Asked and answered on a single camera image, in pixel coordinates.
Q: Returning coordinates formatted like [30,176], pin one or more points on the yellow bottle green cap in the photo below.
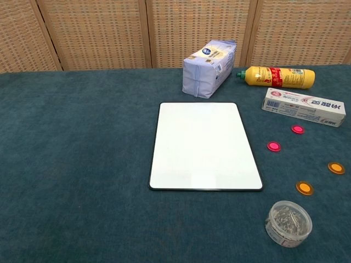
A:
[285,77]

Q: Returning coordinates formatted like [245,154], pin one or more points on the white toothpaste box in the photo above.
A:
[301,108]

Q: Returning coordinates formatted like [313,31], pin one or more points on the white rectangular board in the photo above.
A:
[203,148]

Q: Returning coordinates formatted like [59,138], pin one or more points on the orange round magnet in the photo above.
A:
[304,188]
[336,167]

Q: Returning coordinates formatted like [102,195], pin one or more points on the blue white tissue pack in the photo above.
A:
[204,74]

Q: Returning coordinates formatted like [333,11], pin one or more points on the red round magnet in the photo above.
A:
[298,129]
[274,146]

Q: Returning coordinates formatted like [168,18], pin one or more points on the woven folding screen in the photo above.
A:
[96,33]

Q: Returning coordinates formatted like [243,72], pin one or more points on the teal tablecloth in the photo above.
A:
[82,164]

